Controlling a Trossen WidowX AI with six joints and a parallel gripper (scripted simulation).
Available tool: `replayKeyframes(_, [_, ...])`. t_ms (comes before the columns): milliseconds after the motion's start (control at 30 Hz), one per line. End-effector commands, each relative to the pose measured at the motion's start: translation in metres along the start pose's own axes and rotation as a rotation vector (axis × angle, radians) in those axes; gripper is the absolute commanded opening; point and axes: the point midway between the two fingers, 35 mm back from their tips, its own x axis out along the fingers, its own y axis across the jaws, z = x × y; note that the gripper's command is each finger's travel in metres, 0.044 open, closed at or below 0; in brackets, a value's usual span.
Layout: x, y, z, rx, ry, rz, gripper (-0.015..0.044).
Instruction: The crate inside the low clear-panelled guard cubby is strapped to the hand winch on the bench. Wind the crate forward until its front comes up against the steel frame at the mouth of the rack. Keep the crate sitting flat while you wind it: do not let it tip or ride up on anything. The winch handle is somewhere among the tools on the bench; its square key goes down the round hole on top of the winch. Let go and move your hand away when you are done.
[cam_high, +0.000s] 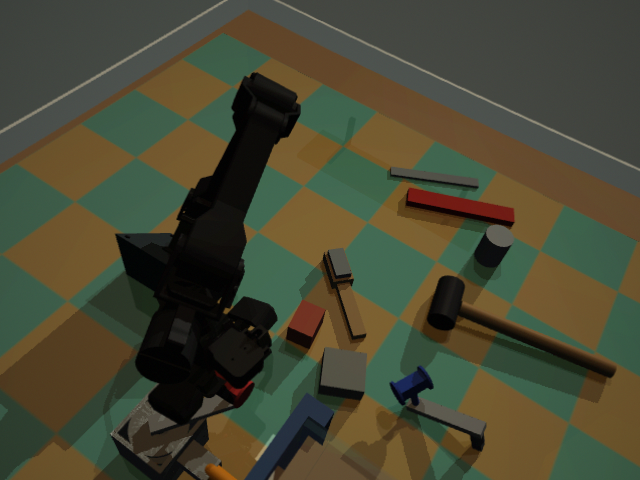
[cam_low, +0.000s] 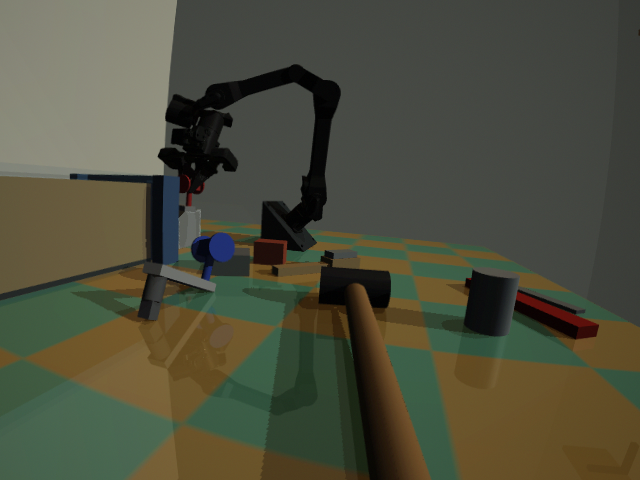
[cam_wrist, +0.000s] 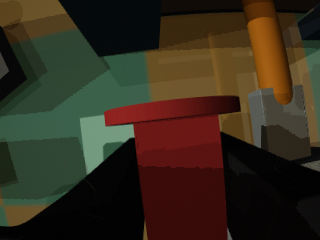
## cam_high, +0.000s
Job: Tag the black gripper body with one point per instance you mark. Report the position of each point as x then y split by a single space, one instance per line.
179 402

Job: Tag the grey cylinder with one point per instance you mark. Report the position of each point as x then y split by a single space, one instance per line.
493 246

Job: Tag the black mallet with brown handle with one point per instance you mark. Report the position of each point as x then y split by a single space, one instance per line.
447 304

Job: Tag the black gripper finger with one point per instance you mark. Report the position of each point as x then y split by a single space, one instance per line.
220 390

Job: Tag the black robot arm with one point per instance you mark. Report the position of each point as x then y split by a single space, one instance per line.
207 246

